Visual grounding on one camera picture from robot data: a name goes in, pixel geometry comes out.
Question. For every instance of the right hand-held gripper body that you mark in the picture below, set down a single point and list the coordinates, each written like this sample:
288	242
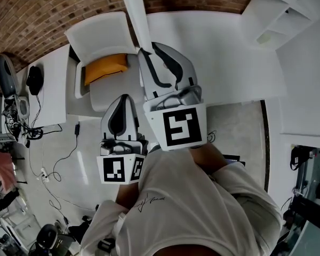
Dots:
181	127

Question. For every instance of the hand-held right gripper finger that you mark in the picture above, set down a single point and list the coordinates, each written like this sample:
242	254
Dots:
185	68
148	79

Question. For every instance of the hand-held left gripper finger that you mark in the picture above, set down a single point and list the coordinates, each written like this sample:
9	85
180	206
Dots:
106	121
132	121

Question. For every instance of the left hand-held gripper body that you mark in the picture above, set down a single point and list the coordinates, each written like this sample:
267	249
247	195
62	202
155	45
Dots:
117	169

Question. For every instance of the white cabinet door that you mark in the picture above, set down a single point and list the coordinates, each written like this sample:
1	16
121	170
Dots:
134	9

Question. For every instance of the person's right forearm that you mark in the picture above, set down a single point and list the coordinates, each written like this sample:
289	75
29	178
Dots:
208	159

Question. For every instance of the person's left forearm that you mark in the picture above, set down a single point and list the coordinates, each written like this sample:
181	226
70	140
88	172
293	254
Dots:
128	196

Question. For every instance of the white cabinet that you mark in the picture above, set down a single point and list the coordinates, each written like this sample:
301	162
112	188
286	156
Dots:
229	63

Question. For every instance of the black power adapter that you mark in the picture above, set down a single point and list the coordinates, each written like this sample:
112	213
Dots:
76	130

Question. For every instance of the orange seat cushion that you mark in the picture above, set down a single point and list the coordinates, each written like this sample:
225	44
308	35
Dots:
104	68

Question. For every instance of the white desk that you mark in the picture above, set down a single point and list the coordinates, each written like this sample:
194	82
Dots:
53	89

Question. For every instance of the white chair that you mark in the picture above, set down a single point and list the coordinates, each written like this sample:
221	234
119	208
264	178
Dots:
98	33

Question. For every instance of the white power strip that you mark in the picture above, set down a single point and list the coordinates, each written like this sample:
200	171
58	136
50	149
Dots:
45	175

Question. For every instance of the black computer mouse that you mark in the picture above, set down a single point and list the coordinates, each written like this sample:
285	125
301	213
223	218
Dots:
34	80

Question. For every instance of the person's white shirt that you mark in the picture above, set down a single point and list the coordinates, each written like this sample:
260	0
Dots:
189	212

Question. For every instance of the white open shelf unit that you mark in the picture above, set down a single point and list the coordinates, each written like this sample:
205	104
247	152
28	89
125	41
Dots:
274	12

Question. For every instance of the spare grey hand-held gripper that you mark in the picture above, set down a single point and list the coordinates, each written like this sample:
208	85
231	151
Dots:
6	76

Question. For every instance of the black device with label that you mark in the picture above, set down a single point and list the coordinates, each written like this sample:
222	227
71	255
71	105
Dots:
296	159

